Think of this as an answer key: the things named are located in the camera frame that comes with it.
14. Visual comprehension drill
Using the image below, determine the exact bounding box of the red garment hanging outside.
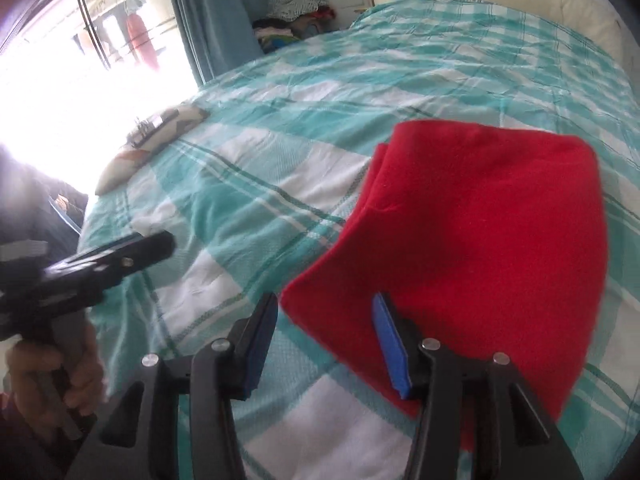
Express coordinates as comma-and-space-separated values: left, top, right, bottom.
125, 0, 160, 70

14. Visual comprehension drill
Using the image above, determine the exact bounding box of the black device on cushion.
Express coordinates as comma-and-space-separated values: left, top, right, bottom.
127, 108, 179, 148

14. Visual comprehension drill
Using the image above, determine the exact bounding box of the red knit sweater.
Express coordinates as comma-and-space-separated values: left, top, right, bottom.
278, 119, 611, 453

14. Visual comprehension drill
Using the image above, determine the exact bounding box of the blue curtain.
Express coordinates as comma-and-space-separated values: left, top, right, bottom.
171, 0, 268, 86

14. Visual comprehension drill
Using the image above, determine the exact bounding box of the pile of clothes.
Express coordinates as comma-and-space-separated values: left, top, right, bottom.
252, 0, 337, 54

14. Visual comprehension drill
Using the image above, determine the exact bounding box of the teal plaid bed cover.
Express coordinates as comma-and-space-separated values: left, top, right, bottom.
80, 0, 639, 479

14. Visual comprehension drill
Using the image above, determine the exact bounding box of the person's left hand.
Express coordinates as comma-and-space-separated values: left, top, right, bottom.
6, 322, 104, 442

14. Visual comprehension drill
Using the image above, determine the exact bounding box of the patterned cushion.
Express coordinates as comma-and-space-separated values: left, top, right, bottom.
96, 104, 209, 196

